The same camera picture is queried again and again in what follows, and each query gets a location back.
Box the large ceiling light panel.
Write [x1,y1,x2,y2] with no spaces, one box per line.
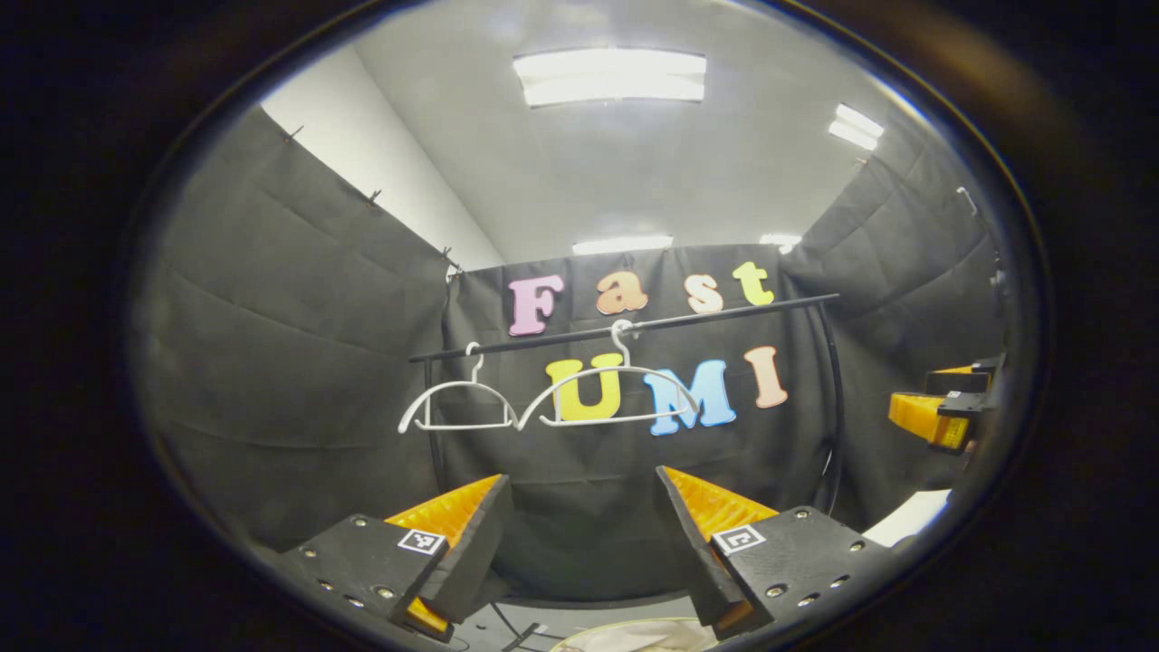
[513,48,707,108]

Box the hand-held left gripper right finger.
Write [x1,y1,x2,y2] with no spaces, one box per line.
[656,465,893,639]

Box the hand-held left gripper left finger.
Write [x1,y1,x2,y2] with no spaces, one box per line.
[276,473,515,644]

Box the white hanger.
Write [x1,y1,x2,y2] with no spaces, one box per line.
[398,342,519,433]
[518,319,700,428]

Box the black metal clothes rack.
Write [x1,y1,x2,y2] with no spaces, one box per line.
[407,292,848,522]

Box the small ceiling light panel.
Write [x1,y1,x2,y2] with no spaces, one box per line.
[829,102,886,152]

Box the black backdrop cloth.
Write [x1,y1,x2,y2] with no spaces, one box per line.
[136,109,1015,603]

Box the ceiling light strip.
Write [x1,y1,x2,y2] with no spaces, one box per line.
[572,235,674,256]

